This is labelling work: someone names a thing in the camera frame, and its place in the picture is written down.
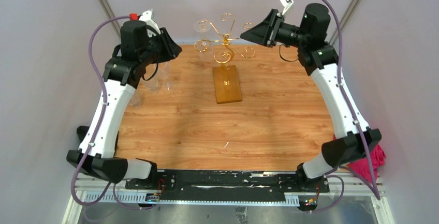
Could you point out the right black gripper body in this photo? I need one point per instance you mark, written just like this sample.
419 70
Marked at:
283 32

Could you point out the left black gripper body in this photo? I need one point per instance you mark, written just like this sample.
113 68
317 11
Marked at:
157 50

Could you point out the wine glass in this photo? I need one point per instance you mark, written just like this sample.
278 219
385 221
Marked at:
203 45
165 76

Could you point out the ribbed glass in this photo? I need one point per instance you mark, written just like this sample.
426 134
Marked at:
135 100
153 85

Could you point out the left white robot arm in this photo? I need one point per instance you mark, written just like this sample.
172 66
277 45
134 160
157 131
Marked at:
141 45

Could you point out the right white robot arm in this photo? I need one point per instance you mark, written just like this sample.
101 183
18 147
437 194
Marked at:
354 139

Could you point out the wooden rack base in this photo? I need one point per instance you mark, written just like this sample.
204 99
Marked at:
227 85

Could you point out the black cloth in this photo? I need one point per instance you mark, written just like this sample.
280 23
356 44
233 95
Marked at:
82 131

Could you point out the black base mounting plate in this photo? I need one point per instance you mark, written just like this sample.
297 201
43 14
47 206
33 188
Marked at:
229 186

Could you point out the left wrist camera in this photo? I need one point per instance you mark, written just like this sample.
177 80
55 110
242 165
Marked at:
148 18

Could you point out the gold wire glass rack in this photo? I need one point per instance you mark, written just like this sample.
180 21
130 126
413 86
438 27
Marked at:
223 50

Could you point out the aluminium frame rail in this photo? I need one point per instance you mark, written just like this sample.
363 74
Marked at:
92 191

